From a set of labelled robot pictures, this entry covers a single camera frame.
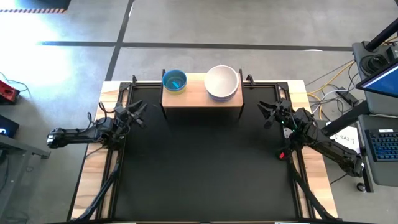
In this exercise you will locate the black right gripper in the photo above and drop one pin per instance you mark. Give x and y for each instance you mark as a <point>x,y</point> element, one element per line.
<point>281,113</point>

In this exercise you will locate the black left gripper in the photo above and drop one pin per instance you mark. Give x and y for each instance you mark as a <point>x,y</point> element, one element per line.
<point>124,119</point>

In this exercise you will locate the blue translucent small bowl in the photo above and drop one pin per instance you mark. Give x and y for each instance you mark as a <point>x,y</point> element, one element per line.
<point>174,81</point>

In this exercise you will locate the white bowl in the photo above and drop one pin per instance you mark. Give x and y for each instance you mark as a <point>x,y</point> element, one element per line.
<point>221,81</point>

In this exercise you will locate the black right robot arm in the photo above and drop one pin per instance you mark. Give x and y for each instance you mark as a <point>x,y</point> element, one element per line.
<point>329,146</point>

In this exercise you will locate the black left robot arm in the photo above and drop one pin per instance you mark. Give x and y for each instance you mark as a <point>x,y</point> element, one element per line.
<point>81,135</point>

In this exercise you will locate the black table clamp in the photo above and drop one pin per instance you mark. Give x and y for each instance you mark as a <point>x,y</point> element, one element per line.
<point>134,79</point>
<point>249,79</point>

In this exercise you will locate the black diagonal support bar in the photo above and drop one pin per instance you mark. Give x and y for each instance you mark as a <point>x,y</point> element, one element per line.
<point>345,119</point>

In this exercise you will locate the white paper label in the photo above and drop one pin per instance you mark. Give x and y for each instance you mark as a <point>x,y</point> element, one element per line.
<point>345,138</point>

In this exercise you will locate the black table mat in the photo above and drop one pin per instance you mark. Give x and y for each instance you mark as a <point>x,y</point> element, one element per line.
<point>205,168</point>

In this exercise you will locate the black power strip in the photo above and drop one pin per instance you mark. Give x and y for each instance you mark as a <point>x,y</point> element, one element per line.
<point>348,97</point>

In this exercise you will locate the black caster wheel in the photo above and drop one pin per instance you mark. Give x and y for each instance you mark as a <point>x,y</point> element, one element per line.
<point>361,187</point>

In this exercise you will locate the backlit black keyboard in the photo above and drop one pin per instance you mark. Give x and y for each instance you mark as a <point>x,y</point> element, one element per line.
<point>384,144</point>

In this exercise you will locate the monitor with blue screen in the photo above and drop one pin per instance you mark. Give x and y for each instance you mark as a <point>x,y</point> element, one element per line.
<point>385,82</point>

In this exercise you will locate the grey metal stand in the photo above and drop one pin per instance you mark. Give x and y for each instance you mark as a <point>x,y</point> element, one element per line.
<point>18,146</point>

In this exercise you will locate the black device with blue light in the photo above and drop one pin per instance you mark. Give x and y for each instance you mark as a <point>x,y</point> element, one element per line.
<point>9,126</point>

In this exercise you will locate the grey equipment cart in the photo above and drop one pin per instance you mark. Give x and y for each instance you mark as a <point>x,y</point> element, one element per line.
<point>385,174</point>

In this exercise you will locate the red device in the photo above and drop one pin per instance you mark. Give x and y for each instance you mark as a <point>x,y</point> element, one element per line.
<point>7,92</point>

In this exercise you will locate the black monitor pole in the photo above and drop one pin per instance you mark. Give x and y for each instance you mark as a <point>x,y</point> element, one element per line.
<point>382,35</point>

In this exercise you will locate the black mat with hazard stripes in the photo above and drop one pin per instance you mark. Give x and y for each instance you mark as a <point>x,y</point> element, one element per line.
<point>34,3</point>

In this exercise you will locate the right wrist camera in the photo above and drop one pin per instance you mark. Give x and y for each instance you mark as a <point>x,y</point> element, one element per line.
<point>288,104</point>

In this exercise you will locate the small red switch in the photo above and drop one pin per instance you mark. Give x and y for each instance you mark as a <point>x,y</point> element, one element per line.
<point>282,155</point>

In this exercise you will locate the wooden shelf with black frame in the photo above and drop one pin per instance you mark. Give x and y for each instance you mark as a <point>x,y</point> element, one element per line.
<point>196,98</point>

